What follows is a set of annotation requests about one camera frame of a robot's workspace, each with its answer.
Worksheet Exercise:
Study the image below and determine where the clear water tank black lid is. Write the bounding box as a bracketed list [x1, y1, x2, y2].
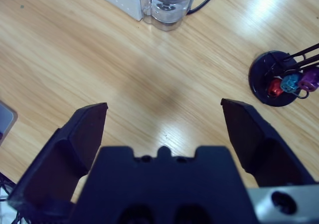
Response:
[139, 0, 200, 32]

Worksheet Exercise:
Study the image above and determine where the black capsule holder with rods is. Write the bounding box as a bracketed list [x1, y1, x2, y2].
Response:
[248, 43, 319, 108]

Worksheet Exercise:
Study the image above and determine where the purple coffee capsule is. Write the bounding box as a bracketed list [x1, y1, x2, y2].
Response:
[298, 67, 319, 93]

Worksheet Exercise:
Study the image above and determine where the teal coffee capsule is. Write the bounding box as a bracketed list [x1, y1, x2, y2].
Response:
[280, 73, 301, 94]

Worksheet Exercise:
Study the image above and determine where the silver mount plate dark post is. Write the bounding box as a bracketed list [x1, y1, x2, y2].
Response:
[0, 101, 18, 145]

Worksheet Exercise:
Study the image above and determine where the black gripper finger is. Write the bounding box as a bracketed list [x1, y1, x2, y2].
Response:
[6, 102, 109, 210]
[221, 98, 316, 188]

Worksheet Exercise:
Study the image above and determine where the red coffee capsule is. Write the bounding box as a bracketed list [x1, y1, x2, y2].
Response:
[268, 78, 285, 99]

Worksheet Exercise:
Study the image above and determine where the black machine power cable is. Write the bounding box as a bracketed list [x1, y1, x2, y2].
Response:
[186, 0, 225, 15]

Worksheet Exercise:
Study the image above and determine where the thin black cable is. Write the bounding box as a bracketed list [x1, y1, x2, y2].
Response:
[0, 173, 18, 224]

